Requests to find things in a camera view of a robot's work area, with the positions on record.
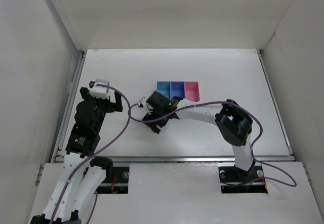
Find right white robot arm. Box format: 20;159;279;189
142;92;254;171

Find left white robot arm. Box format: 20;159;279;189
31;86;123;223

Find light blue container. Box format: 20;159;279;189
156;81;171;99

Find dark blue container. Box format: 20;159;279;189
170;81;185;98

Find pink container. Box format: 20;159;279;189
185;81;200;102

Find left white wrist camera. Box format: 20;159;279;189
89;79;109;100

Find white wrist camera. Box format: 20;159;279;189
138;97;153;114
89;79;109;100

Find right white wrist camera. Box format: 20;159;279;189
138;97;153;114

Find aluminium rail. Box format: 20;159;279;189
50;154;296;164

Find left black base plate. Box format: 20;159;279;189
96;166;130;194

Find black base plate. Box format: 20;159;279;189
96;166;130;194
218;164;268;194

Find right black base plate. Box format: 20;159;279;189
218;164;268;194

